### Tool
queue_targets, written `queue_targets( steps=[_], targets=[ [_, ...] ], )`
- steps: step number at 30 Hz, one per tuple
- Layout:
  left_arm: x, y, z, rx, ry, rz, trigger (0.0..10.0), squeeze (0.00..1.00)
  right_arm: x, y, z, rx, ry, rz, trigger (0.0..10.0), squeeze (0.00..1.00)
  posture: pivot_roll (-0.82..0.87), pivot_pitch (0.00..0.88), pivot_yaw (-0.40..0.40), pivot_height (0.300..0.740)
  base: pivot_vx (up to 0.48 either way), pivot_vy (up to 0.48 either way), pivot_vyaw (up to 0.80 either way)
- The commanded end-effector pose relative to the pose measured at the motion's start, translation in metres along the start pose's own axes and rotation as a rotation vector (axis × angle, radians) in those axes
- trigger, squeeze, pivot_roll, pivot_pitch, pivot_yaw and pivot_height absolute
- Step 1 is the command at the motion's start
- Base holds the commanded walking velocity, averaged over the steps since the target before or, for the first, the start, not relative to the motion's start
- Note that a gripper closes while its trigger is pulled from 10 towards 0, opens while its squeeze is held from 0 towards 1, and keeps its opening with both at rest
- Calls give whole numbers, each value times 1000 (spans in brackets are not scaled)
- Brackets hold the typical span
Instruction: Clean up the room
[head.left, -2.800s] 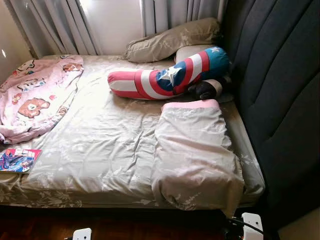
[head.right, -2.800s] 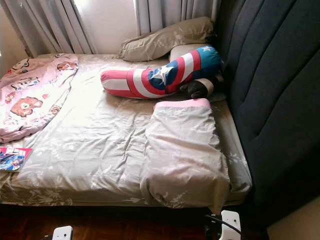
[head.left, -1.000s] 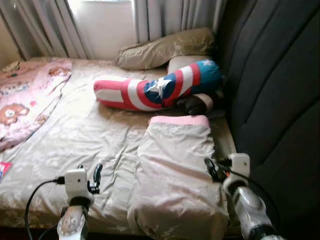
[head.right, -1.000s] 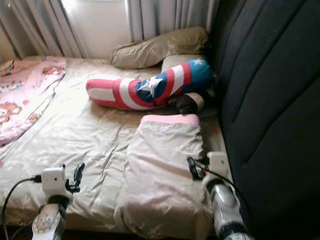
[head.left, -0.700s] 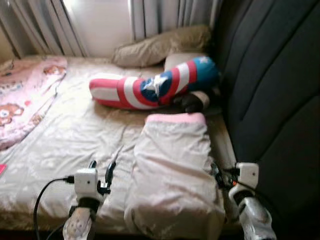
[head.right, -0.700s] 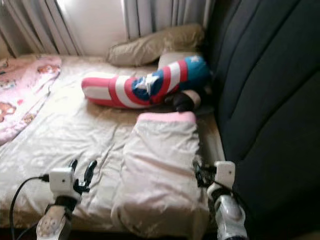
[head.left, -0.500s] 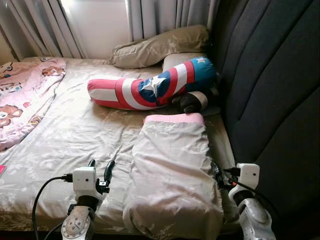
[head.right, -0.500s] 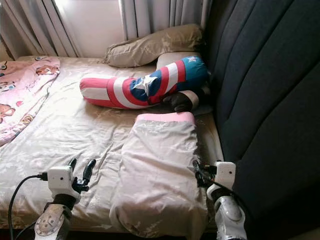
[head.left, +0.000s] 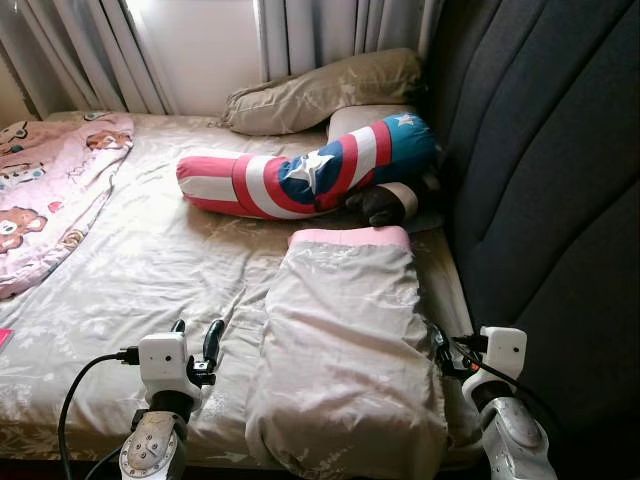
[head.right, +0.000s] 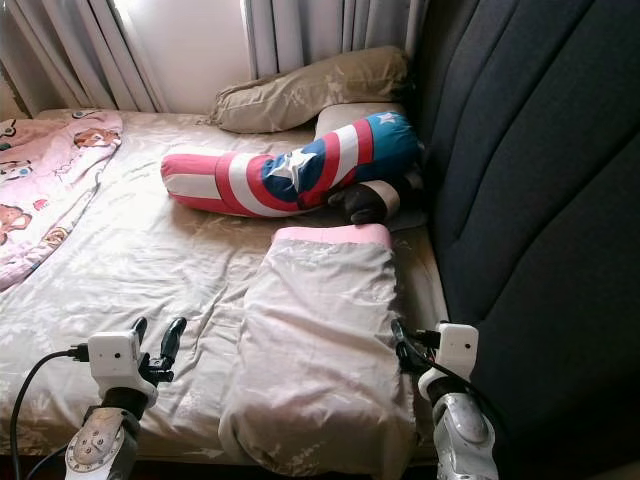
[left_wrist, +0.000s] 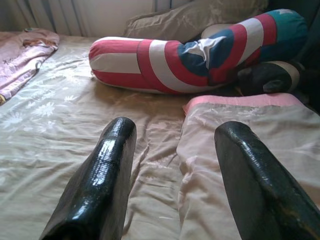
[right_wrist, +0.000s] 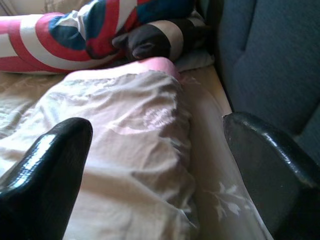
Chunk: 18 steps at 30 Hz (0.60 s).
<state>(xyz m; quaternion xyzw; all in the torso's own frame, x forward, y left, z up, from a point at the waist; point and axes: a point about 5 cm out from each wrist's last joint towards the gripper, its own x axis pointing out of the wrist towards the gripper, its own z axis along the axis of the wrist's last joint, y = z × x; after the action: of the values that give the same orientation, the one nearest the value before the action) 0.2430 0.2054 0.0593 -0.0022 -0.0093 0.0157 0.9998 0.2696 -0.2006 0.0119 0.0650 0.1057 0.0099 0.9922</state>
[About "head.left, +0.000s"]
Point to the bright window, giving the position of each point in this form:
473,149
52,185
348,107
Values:
210,50

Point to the grey pleated curtain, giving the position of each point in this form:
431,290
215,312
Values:
340,30
80,50

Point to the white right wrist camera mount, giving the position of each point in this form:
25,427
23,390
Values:
503,352

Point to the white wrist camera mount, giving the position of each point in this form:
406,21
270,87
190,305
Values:
503,352
165,362

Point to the pink cartoon bear quilt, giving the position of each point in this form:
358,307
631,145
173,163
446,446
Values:
50,190

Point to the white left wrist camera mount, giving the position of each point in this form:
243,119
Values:
165,362

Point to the red white blue star bolster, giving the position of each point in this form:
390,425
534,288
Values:
300,175

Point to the colourful comic book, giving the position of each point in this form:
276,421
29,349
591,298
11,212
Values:
4,338

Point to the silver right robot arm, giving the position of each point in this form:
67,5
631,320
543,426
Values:
515,440

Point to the olive beige floral pillow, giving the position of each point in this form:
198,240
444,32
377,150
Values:
320,95

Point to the dark grey padded headboard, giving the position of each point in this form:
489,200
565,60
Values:
550,200

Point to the plain cream pillow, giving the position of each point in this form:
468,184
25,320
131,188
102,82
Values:
355,118

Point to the dark plush with beige band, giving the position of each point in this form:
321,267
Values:
380,205

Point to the bed with beige floral sheet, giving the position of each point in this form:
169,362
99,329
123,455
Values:
170,280

